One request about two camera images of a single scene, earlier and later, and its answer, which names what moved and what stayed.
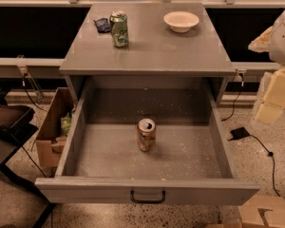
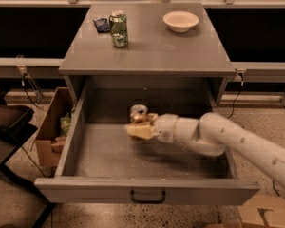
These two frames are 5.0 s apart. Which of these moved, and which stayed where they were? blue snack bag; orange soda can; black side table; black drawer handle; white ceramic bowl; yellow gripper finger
Moved: yellow gripper finger; orange soda can
Stayed: blue snack bag; white ceramic bowl; black side table; black drawer handle
